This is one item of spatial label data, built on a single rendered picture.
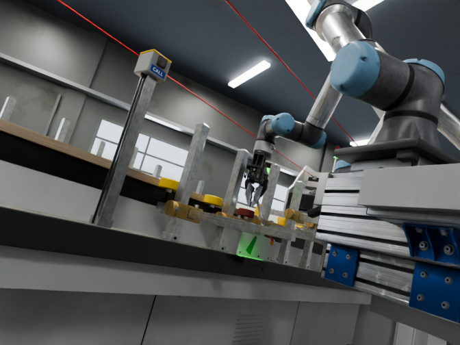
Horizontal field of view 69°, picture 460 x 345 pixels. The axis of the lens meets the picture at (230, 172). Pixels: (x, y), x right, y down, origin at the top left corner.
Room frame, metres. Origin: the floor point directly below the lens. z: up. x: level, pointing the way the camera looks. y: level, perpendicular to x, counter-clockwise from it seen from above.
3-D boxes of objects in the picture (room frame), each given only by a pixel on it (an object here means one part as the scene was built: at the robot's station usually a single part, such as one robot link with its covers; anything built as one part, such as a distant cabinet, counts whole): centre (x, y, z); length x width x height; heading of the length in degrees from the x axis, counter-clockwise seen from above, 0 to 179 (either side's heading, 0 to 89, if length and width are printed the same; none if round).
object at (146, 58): (0.95, 0.31, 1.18); 0.07 x 0.07 x 0.08; 48
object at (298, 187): (1.71, -0.36, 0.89); 0.04 x 0.04 x 0.48; 48
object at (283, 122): (1.19, -0.15, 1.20); 0.11 x 0.11 x 0.08; 15
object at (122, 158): (0.95, 0.31, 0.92); 0.05 x 0.05 x 0.45; 48
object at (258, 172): (1.28, -0.10, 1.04); 0.09 x 0.08 x 0.12; 158
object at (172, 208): (1.16, 0.12, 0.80); 0.14 x 0.06 x 0.05; 138
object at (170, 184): (1.26, 0.20, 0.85); 0.08 x 0.08 x 0.11
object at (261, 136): (1.28, -0.11, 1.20); 0.09 x 0.08 x 0.11; 15
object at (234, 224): (1.13, 0.06, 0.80); 0.44 x 0.03 x 0.04; 48
